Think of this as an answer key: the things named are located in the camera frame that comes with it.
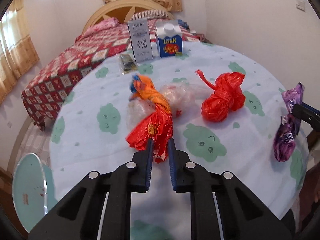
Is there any grey white carton box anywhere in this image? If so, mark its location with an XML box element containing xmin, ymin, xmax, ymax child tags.
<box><xmin>127</xmin><ymin>19</ymin><xmax>153</xmax><ymax>63</ymax></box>

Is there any left beige curtain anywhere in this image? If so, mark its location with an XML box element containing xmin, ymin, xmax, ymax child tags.
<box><xmin>0</xmin><ymin>0</ymin><xmax>40</xmax><ymax>101</ymax></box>

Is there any blue milk carton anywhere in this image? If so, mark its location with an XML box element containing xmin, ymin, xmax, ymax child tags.
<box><xmin>156</xmin><ymin>20</ymin><xmax>183</xmax><ymax>57</ymax></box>

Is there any purple plastic bag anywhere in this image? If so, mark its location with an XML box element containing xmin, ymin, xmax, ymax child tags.
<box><xmin>273</xmin><ymin>83</ymin><xmax>304</xmax><ymax>162</ymax></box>

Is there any red plastic bag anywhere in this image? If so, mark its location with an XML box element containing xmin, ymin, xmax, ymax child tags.
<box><xmin>196</xmin><ymin>69</ymin><xmax>246</xmax><ymax>122</ymax></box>

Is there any teal trash bin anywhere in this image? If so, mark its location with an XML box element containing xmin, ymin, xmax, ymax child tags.
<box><xmin>12</xmin><ymin>153</ymin><xmax>57</xmax><ymax>232</ymax></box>

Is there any orange red snack wrapper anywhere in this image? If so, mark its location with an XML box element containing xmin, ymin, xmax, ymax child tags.
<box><xmin>126</xmin><ymin>74</ymin><xmax>173</xmax><ymax>164</ymax></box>

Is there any clear plastic bag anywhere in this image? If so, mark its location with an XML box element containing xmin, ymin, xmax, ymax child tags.
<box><xmin>126</xmin><ymin>83</ymin><xmax>196</xmax><ymax>130</ymax></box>

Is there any white cloud pattern tablecloth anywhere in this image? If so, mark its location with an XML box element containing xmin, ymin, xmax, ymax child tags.
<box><xmin>50</xmin><ymin>42</ymin><xmax>308</xmax><ymax>239</ymax></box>

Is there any striped pillow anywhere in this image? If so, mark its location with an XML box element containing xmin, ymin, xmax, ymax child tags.
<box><xmin>130</xmin><ymin>10</ymin><xmax>170</xmax><ymax>21</ymax></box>

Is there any wall switch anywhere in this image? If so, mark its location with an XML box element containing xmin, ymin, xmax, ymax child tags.
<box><xmin>296</xmin><ymin>0</ymin><xmax>305</xmax><ymax>11</ymax></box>

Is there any bed with red checkered cover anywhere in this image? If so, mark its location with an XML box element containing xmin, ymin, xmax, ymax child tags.
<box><xmin>21</xmin><ymin>17</ymin><xmax>201</xmax><ymax>132</ymax></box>

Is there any beige wooden headboard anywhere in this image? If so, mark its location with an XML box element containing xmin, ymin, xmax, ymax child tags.
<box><xmin>82</xmin><ymin>0</ymin><xmax>175</xmax><ymax>34</ymax></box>

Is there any pink pillow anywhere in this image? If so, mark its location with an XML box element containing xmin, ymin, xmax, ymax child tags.
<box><xmin>82</xmin><ymin>17</ymin><xmax>119</xmax><ymax>36</ymax></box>

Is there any small dark foil packet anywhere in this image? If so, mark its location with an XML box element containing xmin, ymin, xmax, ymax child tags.
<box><xmin>119</xmin><ymin>54</ymin><xmax>138</xmax><ymax>74</ymax></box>

